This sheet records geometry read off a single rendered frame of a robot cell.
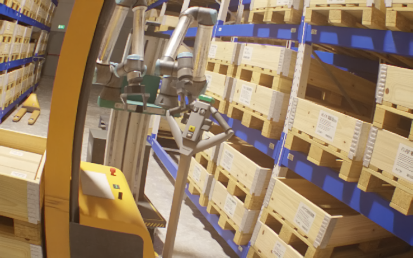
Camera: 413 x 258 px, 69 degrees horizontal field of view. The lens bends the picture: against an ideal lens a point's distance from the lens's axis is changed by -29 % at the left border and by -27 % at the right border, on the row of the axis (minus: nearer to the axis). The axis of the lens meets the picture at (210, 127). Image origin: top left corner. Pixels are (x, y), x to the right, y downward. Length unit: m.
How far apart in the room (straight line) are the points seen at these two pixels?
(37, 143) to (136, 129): 1.20
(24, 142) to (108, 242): 0.98
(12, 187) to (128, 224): 0.60
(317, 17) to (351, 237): 1.53
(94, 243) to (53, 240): 0.23
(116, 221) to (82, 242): 0.22
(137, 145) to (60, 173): 1.68
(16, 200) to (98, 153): 1.80
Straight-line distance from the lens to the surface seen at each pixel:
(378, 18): 2.13
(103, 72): 2.74
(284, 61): 2.85
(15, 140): 2.38
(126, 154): 3.23
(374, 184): 1.97
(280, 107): 2.87
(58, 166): 1.60
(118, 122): 3.10
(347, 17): 2.37
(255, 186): 2.93
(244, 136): 3.36
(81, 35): 1.52
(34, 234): 1.71
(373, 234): 2.55
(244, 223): 3.04
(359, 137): 2.02
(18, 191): 1.62
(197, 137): 2.06
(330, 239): 2.21
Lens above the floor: 1.59
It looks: 9 degrees down
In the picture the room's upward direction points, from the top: 12 degrees clockwise
